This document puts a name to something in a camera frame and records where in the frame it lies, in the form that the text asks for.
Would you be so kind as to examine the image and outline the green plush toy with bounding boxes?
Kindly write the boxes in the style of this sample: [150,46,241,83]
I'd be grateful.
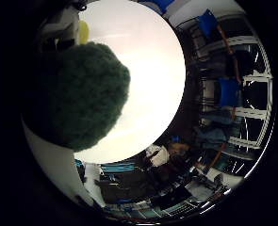
[23,40,132,153]

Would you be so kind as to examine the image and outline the blue chair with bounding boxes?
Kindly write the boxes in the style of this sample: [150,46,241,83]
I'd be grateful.
[219,77,242,108]
[153,0,176,14]
[196,8,221,31]

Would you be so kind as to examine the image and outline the person in black clothes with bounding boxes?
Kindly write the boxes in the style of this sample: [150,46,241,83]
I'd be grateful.
[95,141,194,203]

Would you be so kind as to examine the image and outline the yellow plush toy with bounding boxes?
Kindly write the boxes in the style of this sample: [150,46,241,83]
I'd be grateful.
[78,19,91,45]

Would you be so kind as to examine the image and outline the white headset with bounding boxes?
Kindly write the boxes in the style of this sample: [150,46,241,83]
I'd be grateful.
[145,143,171,168]

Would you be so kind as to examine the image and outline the teal jacket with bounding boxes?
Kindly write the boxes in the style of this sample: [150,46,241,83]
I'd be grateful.
[193,123,235,150]

